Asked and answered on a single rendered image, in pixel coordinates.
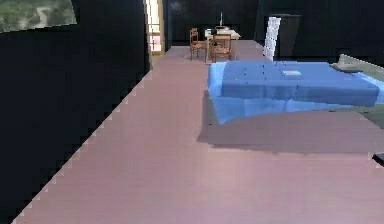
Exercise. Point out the wooden dining chair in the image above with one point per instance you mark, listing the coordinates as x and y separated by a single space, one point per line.
221 46
195 42

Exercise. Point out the blue bed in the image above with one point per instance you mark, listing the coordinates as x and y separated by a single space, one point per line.
266 86

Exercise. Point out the pale dining table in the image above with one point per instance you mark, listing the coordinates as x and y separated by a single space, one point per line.
230 33

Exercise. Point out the pale wooden room door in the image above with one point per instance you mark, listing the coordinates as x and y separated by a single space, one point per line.
154 26

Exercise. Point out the small white flat object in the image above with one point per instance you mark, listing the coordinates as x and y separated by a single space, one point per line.
291 72

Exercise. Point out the grey green pillow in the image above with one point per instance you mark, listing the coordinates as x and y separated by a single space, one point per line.
361 66

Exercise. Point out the black flat object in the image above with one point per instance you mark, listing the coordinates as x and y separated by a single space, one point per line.
379 158

